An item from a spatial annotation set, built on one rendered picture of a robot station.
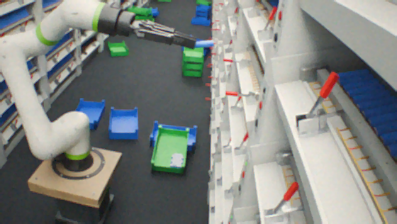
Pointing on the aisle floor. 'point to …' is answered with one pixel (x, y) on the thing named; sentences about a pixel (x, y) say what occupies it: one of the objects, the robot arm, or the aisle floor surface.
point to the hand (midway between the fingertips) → (184, 40)
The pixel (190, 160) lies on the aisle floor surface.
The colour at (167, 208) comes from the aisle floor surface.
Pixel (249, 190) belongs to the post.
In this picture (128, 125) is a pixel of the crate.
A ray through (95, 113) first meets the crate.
